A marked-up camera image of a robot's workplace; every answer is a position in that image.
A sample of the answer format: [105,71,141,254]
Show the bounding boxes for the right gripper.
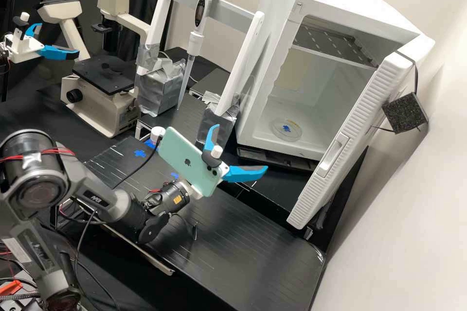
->
[180,123,269,202]

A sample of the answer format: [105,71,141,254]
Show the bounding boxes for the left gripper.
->
[9,22,81,64]

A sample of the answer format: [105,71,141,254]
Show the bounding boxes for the incubator door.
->
[286,51,430,230]

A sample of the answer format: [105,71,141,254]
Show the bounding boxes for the left phone holder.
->
[13,12,31,41]

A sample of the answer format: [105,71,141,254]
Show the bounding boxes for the petri dish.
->
[270,117,304,141]

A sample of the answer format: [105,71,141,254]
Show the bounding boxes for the small bottle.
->
[150,126,167,144]

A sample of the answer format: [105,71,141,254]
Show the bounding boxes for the cream microscope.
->
[36,0,151,139]

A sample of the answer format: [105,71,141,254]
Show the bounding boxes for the white pipette stand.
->
[134,0,266,146]

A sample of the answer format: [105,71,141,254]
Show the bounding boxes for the pipette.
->
[177,0,219,112]

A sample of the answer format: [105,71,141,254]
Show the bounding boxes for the white incubator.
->
[234,0,437,163]

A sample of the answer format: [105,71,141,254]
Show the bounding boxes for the right wrist camera phone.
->
[158,126,224,198]

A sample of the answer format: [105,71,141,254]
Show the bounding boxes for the black cable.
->
[72,142,162,292]

